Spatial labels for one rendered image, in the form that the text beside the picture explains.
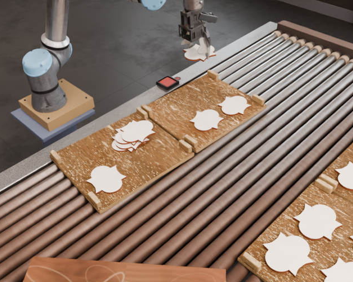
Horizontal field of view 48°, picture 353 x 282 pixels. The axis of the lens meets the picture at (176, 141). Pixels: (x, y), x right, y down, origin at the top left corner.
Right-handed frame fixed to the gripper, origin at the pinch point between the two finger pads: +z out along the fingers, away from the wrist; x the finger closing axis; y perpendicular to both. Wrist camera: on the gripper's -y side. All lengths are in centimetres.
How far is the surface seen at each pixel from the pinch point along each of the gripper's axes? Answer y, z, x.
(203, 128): 17.1, 18.8, 18.8
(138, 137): 40.2, 14.7, 8.2
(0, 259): 100, 17, 18
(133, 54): -87, 120, -187
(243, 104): -6.2, 20.3, 19.1
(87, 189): 67, 16, 14
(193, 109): 11.1, 20.0, 6.6
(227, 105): -0.7, 19.9, 15.0
